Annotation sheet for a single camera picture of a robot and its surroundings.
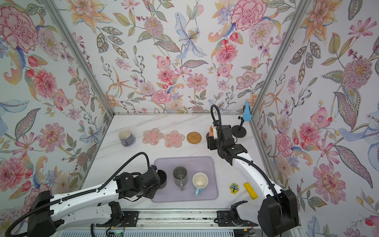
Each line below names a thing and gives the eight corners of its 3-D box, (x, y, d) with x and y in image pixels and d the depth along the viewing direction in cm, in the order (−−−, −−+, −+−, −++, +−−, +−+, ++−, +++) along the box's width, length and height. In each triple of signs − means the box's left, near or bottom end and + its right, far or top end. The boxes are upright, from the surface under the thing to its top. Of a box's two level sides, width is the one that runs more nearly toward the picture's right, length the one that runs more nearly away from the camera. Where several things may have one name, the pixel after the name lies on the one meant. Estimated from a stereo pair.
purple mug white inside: (119, 141, 107) (114, 134, 101) (129, 133, 111) (125, 126, 105) (127, 149, 103) (123, 142, 96) (138, 141, 107) (135, 134, 100)
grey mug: (171, 186, 86) (169, 179, 77) (178, 172, 91) (177, 164, 83) (182, 191, 84) (182, 185, 75) (189, 177, 89) (189, 169, 81)
